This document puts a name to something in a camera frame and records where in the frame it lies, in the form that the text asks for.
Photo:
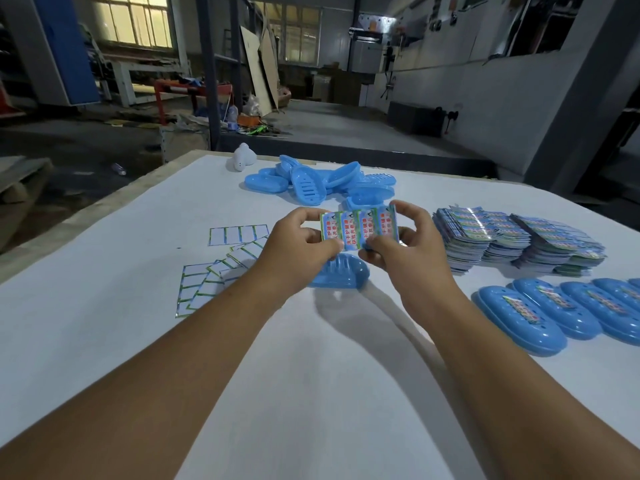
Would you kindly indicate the green-edged sticker sheet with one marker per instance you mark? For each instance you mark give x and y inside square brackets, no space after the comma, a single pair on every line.
[235,235]
[350,227]

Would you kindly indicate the white plastic bag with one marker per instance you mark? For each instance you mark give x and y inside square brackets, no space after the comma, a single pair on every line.
[251,105]

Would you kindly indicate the plastic bottle on floor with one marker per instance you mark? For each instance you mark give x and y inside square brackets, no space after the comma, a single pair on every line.
[119,169]

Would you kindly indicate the person's left forearm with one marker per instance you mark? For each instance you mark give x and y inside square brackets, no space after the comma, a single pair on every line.
[135,389]

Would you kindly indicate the green tool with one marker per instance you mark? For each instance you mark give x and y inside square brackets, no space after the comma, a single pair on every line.
[257,130]

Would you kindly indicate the stacks of colourful sticker sheets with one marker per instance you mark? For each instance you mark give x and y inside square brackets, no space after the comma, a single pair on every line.
[467,239]

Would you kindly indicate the fanned backing sheets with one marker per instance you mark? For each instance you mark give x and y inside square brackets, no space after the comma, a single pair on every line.
[245,254]

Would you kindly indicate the wicker basket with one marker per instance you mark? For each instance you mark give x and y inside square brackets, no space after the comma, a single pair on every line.
[284,97]

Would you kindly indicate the black box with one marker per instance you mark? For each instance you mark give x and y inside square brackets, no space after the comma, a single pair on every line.
[415,118]

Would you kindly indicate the silver machine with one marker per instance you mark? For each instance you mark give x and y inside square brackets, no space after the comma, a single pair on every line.
[367,57]

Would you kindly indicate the person's right forearm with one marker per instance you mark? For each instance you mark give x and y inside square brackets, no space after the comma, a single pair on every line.
[530,404]

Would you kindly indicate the brown leaning board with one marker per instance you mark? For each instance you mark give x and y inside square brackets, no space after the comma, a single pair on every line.
[270,67]

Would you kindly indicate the thick dark steel post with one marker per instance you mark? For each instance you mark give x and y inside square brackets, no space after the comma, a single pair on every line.
[209,79]

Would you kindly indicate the grey slanted pillar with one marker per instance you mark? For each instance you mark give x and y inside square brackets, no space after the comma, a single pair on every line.
[575,109]

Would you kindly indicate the person's right hand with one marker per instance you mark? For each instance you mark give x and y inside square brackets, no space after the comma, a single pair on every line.
[415,269]

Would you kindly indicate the pale leaning plywood board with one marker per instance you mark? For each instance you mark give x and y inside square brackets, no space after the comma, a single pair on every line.
[256,72]

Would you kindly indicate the clear water bottle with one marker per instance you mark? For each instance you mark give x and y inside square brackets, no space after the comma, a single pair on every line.
[233,119]

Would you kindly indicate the wide window with grid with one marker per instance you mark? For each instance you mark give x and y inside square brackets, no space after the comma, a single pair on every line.
[295,39]

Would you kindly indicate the pale wooden crate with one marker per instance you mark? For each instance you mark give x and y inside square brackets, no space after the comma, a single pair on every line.
[184,145]

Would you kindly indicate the small white plastic figure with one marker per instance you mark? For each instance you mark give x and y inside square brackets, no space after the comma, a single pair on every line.
[245,157]

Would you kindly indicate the thin dark steel post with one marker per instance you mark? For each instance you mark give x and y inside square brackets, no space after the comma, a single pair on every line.
[236,52]

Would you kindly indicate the large bright window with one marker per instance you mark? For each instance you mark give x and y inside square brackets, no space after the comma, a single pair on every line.
[132,22]

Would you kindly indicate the person's left hand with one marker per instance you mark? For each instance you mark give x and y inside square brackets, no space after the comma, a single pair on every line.
[295,254]

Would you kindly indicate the white metal workbench frame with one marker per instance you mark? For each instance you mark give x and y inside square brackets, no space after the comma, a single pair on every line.
[122,84]

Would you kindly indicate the blue and white machine cabinet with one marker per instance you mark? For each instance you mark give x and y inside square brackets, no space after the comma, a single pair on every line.
[67,49]

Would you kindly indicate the pile of blue soap dishes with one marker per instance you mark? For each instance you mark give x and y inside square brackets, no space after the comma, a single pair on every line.
[307,184]

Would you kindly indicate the black wall plug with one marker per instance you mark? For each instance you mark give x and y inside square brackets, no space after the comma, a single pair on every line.
[451,117]

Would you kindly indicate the orange box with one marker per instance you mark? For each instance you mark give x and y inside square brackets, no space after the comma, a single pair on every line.
[248,121]

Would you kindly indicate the wooden pallet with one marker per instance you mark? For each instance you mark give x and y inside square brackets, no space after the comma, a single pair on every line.
[22,174]

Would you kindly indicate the red metal table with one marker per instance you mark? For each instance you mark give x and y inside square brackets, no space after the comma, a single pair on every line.
[176,87]

